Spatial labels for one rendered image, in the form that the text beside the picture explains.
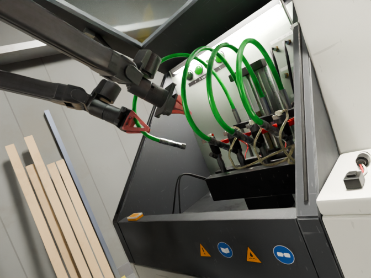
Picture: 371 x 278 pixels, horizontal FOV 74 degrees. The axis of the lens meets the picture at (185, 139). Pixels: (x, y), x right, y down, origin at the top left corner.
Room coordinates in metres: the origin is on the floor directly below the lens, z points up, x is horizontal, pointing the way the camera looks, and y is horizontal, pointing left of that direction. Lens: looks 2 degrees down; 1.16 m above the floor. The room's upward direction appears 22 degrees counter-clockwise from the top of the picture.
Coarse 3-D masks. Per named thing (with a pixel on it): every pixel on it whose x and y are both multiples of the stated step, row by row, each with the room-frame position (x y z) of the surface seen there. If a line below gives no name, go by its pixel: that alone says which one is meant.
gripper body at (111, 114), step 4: (108, 104) 0.81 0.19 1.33; (104, 108) 0.80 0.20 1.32; (108, 108) 0.80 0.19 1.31; (112, 108) 0.80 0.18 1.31; (116, 108) 0.81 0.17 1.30; (124, 108) 0.77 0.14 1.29; (104, 112) 0.79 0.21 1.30; (108, 112) 0.79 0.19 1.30; (112, 112) 0.79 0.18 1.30; (116, 112) 0.79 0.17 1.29; (120, 112) 0.77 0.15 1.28; (104, 116) 0.80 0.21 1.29; (108, 116) 0.79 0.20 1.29; (112, 116) 0.79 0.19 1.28; (116, 116) 0.77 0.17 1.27; (120, 116) 0.78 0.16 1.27; (108, 120) 0.80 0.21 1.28; (112, 120) 0.80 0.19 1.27; (116, 120) 0.76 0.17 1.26; (120, 120) 0.80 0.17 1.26; (116, 124) 0.76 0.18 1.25; (120, 124) 0.79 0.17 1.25
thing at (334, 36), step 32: (320, 0) 0.57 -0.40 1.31; (352, 0) 0.52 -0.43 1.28; (320, 32) 0.57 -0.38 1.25; (352, 32) 0.52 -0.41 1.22; (320, 64) 0.57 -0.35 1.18; (352, 64) 0.52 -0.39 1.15; (352, 96) 0.52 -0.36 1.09; (352, 128) 0.52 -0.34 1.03; (352, 224) 0.36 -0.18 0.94; (352, 256) 0.37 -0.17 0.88
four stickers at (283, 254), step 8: (200, 248) 0.59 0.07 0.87; (224, 248) 0.54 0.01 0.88; (248, 248) 0.50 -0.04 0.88; (256, 248) 0.48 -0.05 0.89; (272, 248) 0.46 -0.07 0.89; (280, 248) 0.45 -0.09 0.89; (288, 248) 0.44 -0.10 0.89; (200, 256) 0.60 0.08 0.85; (208, 256) 0.58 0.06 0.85; (224, 256) 0.55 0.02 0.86; (232, 256) 0.53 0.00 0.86; (248, 256) 0.50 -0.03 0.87; (256, 256) 0.49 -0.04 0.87; (280, 256) 0.45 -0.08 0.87; (288, 256) 0.44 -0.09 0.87; (288, 264) 0.44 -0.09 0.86; (296, 264) 0.43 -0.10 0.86
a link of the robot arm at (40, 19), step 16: (0, 0) 0.41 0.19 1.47; (16, 0) 0.43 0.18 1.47; (32, 0) 0.45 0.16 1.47; (0, 16) 0.43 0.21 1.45; (16, 16) 0.43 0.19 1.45; (32, 16) 0.45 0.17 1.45; (48, 16) 0.47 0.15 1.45; (32, 32) 0.46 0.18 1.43; (48, 32) 0.48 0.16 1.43; (64, 32) 0.50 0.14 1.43; (80, 32) 0.53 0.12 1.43; (64, 48) 0.51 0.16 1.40; (80, 48) 0.53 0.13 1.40; (96, 48) 0.56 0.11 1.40; (96, 64) 0.57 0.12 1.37; (112, 64) 0.59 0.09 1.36; (128, 64) 0.63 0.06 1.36; (112, 80) 0.66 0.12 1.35; (128, 80) 0.63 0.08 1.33
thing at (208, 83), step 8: (216, 48) 0.67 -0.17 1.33; (232, 48) 0.74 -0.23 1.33; (208, 64) 0.63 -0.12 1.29; (248, 64) 0.77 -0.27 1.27; (208, 72) 0.62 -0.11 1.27; (208, 80) 0.61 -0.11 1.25; (256, 80) 0.78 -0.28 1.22; (208, 88) 0.60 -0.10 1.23; (256, 88) 0.79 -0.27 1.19; (208, 96) 0.60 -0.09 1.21; (264, 104) 0.78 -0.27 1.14; (216, 112) 0.59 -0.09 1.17; (216, 120) 0.60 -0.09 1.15; (224, 128) 0.60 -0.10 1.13; (240, 136) 0.63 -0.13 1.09; (248, 136) 0.65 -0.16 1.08
